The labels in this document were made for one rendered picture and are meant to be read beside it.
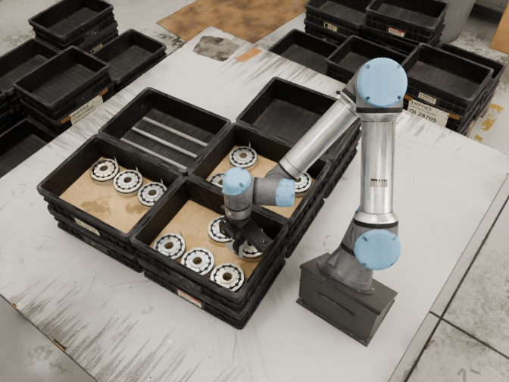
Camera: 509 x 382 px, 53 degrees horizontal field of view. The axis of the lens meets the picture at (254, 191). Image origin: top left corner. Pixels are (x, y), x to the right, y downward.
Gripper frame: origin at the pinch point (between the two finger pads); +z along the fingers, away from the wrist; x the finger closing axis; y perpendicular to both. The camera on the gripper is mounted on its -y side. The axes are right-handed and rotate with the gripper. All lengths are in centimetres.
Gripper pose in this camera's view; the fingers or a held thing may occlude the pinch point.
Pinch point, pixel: (246, 252)
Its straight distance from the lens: 161.6
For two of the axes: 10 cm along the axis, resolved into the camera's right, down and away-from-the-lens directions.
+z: 0.2, 6.3, 7.8
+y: -8.0, -4.6, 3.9
